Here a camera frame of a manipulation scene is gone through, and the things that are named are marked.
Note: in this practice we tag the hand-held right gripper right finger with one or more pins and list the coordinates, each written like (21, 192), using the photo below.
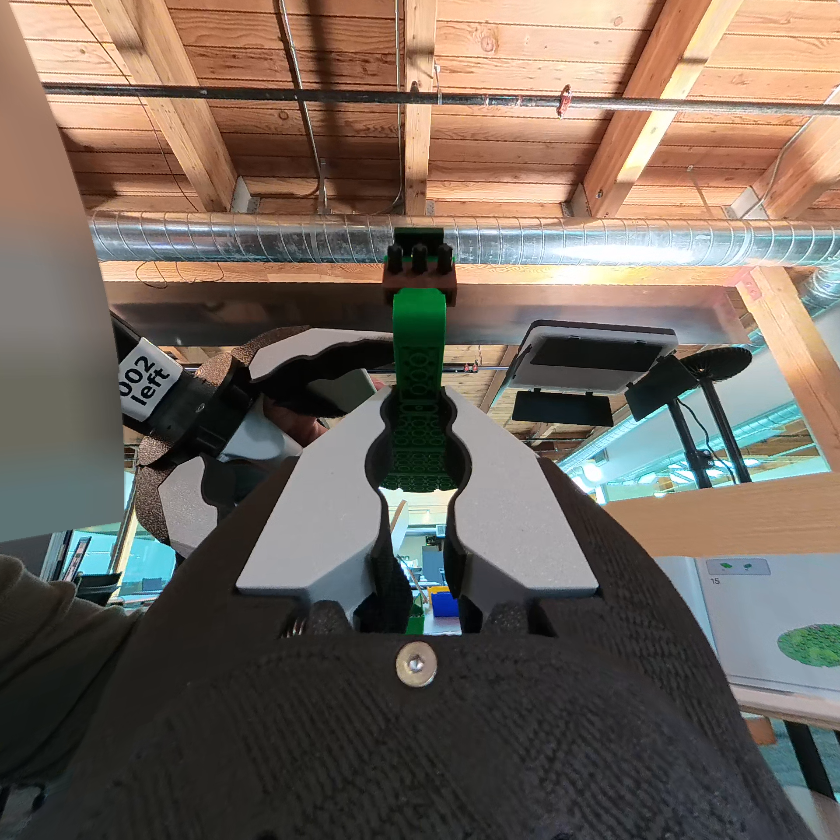
(525, 525)

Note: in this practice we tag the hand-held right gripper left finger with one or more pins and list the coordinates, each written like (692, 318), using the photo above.
(315, 525)

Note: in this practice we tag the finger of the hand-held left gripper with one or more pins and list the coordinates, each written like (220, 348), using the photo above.
(295, 351)
(180, 505)

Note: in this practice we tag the green brick build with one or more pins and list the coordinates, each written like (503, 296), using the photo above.
(417, 354)

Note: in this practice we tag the person's left forearm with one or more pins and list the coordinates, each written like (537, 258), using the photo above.
(59, 656)

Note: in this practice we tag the person's left hand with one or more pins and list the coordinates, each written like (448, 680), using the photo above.
(302, 430)

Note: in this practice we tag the blue storage bin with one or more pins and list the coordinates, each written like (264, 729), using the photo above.
(443, 600)

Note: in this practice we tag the black flat hanging panel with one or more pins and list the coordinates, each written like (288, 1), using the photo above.
(561, 408)

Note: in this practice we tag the black studio light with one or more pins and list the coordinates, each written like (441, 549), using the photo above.
(659, 390)

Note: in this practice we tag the thin metal conduit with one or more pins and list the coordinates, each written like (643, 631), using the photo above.
(308, 111)

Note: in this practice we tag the white instruction booklet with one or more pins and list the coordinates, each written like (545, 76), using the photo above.
(754, 623)

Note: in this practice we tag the black round-headed stand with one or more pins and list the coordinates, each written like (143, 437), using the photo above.
(718, 362)

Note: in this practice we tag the black pipe with red fitting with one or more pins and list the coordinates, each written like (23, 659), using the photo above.
(328, 96)

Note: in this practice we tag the silver ventilation duct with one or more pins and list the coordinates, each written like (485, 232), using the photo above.
(590, 239)

